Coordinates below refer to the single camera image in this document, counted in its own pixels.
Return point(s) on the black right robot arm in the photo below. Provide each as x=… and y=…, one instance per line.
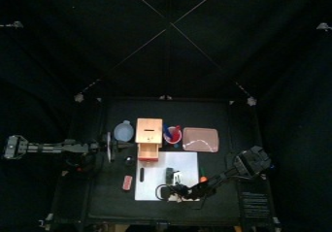
x=242, y=166

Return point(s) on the white cutting board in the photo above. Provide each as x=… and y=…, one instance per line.
x=151, y=187

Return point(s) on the small black sushi roll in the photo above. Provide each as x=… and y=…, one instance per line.
x=129, y=159

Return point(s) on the wooden drawer with red front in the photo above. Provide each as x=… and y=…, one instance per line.
x=149, y=152

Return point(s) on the wooden box with slot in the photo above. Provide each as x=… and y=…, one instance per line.
x=150, y=131

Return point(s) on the orange toy carrot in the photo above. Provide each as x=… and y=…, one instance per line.
x=203, y=177

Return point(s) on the pink salmon sushi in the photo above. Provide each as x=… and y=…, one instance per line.
x=127, y=182

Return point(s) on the brown square plate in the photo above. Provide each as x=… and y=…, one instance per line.
x=201, y=139

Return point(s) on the blue pen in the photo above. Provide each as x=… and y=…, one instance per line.
x=166, y=131

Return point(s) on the white text label sticker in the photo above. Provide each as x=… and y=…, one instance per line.
x=255, y=204

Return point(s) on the red cup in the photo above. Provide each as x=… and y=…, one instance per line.
x=173, y=138

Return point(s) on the pale blue plastic bowl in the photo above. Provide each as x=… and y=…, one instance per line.
x=125, y=131

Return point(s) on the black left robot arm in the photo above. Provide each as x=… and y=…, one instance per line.
x=47, y=148

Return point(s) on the red pen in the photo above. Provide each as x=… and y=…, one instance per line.
x=178, y=131

